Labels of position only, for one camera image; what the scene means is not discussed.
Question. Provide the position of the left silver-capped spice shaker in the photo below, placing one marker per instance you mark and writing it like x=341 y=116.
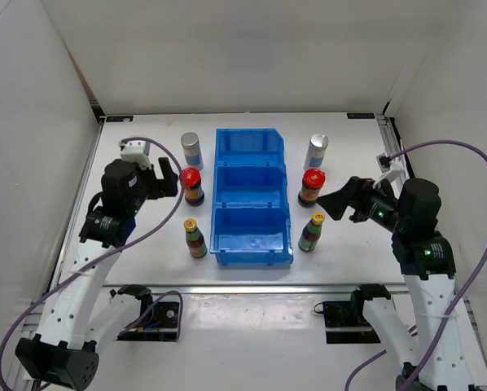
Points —
x=191 y=149

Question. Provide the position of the red-capped sauce jar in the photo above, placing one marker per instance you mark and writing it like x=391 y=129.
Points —
x=312 y=182
x=193 y=191

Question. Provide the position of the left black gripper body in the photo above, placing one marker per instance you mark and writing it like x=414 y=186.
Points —
x=144 y=187

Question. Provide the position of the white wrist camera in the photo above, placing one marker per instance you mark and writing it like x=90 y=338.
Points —
x=136 y=152
x=391 y=170

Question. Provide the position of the silver-capped spice shaker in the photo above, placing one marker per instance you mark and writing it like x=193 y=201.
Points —
x=316 y=151
x=191 y=149

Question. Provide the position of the left red-capped sauce jar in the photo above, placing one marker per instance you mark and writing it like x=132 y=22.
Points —
x=193 y=191

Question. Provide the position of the right silver-capped spice shaker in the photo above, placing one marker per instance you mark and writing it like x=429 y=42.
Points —
x=316 y=151

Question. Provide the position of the right red-capped sauce jar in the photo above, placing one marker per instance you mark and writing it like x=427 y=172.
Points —
x=312 y=182

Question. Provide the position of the blue three-compartment plastic bin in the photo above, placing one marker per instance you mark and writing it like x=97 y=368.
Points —
x=250 y=221

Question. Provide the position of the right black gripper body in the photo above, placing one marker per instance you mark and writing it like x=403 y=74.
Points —
x=383 y=210

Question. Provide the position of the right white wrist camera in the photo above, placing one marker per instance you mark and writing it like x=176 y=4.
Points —
x=391 y=170

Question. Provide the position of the yellow-capped sauce bottle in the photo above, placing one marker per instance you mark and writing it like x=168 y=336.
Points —
x=311 y=232
x=194 y=239

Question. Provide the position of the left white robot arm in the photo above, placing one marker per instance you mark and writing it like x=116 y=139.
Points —
x=66 y=346

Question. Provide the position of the black corner label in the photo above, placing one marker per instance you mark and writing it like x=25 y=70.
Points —
x=119 y=119
x=360 y=115

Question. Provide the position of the right black corner label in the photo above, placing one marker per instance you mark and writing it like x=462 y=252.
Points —
x=360 y=115

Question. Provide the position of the front aluminium rail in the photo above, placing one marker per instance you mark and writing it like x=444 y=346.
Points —
x=241 y=289

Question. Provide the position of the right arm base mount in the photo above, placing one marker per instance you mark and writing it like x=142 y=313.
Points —
x=343 y=320

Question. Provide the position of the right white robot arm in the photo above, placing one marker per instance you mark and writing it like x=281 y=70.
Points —
x=431 y=357

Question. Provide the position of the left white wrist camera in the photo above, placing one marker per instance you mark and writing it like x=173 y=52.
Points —
x=136 y=152

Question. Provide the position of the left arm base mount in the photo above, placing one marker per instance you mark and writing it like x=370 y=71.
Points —
x=162 y=316

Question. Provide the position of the left black corner label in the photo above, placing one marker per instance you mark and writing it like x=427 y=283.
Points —
x=119 y=119

